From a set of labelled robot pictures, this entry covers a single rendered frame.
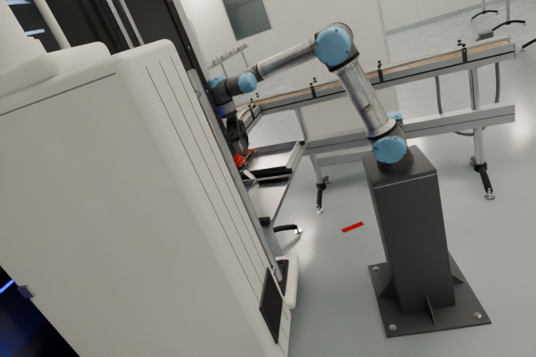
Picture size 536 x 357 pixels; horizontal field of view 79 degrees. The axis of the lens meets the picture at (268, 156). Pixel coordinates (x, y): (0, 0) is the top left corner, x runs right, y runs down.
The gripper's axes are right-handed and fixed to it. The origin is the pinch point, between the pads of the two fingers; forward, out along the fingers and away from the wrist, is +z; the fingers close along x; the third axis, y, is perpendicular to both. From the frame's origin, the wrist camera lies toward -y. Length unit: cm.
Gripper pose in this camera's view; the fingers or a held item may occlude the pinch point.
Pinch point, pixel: (244, 154)
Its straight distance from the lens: 143.6
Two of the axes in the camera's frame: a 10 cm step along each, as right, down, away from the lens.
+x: -9.5, 2.8, 1.5
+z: 3.2, 8.6, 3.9
